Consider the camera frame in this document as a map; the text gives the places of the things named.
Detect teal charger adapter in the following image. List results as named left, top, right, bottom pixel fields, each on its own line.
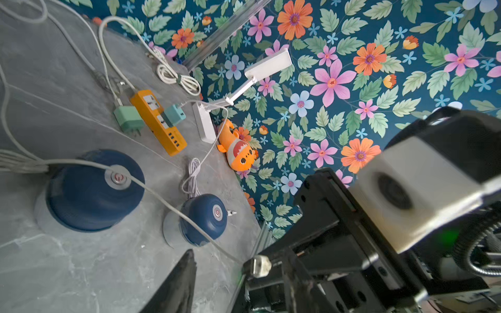
left=162, top=104, right=186, bottom=127

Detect white lamp cord bundle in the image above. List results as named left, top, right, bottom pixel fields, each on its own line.
left=97, top=15, right=202, bottom=97

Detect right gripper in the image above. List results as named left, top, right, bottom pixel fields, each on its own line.
left=234, top=169, right=427, bottom=312

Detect blue meat grinder front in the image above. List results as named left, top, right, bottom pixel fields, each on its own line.
left=163, top=194, right=228, bottom=248

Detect white cords at back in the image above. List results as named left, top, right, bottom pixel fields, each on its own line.
left=0, top=0, right=122, bottom=157

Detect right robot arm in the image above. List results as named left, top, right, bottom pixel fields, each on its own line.
left=228, top=107, right=500, bottom=312

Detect orange clownfish plush toy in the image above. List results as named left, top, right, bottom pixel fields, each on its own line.
left=217, top=120, right=258, bottom=172

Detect orange power strip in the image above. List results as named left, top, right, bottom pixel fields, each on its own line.
left=130, top=90, right=187, bottom=157

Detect white folding desk lamp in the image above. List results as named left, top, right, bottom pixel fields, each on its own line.
left=192, top=47, right=294, bottom=145

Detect green charger adapter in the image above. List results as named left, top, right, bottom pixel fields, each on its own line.
left=113, top=106, right=145, bottom=136

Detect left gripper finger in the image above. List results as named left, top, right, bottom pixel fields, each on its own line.
left=140, top=249, right=197, bottom=313

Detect blue meat grinder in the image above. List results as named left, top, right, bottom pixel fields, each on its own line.
left=163, top=194, right=228, bottom=248
left=34, top=149, right=145, bottom=235

